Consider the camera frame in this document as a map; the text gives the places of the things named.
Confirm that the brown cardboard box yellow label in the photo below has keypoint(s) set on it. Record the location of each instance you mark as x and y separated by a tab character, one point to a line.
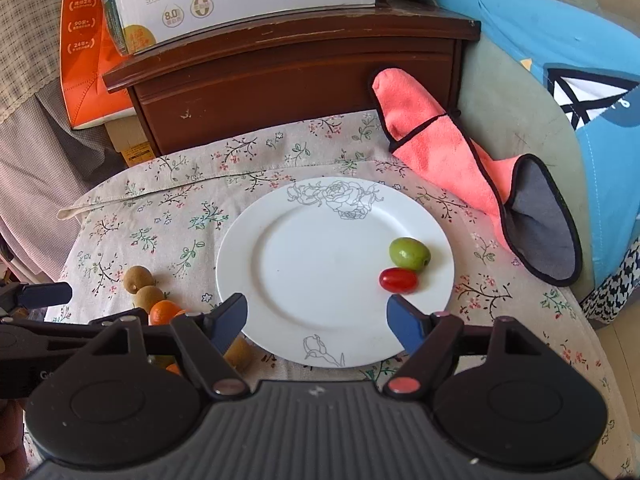
132	147

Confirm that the pink oven mitt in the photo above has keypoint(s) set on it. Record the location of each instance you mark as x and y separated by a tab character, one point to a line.
440	155

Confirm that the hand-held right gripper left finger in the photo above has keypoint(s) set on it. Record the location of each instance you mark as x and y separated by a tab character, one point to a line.
231	320

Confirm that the brown longan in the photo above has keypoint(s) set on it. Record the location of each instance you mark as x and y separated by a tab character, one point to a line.
149	297
137	279
240	355

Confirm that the red cherry tomato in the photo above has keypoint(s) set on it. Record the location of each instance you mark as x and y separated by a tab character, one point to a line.
398	280

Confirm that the green jujube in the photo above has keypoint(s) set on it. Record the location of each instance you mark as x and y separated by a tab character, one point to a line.
161	361
410	254

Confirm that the blue cushion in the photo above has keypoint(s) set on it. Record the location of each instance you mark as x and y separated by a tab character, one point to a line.
560	35

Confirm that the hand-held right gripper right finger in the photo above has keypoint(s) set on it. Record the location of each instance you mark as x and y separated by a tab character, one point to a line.
404	324

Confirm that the black and white patterned fabric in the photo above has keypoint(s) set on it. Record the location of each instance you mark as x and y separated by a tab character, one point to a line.
617	285

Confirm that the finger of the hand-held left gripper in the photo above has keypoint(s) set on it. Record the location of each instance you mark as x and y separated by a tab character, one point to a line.
50	342
47	295

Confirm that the floral cloth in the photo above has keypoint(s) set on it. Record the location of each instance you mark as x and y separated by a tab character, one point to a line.
165	200

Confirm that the grey-green cushion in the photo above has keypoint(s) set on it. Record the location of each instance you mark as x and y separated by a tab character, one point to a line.
515	120

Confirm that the orange cardboard box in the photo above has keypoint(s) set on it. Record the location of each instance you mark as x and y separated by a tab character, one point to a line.
82	60

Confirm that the pink checked cloth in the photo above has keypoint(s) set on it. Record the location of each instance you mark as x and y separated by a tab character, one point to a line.
45	170

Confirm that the white milk carton box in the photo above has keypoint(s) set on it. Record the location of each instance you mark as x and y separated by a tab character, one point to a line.
240	0

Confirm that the beige checked curtain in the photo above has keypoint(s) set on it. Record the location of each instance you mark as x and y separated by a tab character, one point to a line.
25	35

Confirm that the dark wooden nightstand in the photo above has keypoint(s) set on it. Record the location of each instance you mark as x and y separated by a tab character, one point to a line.
300	80

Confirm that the orange mandarin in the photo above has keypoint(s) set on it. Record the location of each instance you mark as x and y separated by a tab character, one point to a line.
173	369
164	312

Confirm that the white plate with flower print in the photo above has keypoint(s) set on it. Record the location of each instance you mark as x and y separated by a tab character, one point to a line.
320	270

